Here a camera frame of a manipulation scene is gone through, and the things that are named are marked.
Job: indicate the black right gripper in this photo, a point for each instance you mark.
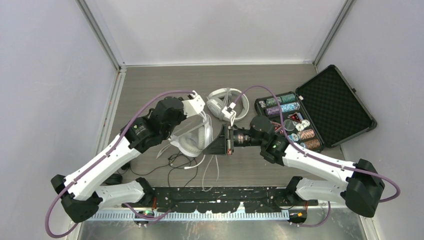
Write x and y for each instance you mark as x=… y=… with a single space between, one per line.
x=218 y=146

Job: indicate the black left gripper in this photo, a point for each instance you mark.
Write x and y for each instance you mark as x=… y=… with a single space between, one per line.
x=182 y=116

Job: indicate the small white headphones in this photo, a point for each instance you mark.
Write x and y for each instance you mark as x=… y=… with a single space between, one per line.
x=192 y=142

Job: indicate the large white grey headphones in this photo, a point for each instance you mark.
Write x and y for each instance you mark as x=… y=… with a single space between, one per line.
x=222 y=97

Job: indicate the black on-ear headphones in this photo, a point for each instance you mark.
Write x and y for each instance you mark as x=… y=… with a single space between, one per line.
x=117 y=178

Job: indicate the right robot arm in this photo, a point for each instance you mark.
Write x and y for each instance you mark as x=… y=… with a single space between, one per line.
x=357 y=185

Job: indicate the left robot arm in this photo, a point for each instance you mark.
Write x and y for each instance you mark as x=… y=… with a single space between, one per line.
x=83 y=192

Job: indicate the purple poker chip row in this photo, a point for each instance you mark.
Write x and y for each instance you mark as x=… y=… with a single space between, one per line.
x=272 y=111

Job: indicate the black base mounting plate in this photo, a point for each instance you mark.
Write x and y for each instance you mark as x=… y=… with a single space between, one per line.
x=254 y=199

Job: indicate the clear round dealer button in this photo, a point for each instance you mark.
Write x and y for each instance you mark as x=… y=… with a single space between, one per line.
x=289 y=125

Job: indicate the blue poker chip row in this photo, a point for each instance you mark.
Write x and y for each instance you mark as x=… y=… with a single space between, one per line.
x=290 y=107

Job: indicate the red black triangular button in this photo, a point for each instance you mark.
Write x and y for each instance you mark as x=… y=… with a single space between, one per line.
x=296 y=117

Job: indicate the white ten poker chip stack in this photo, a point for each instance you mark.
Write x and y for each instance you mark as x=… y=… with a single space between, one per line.
x=304 y=124

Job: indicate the black poker chip case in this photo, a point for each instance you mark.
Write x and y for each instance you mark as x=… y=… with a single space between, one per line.
x=334 y=110

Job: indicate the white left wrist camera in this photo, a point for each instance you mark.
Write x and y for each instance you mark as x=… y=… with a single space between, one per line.
x=194 y=105

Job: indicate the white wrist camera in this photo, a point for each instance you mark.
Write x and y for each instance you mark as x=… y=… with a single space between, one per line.
x=194 y=105
x=230 y=113

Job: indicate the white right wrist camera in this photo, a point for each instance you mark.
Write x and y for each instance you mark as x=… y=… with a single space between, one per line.
x=230 y=113

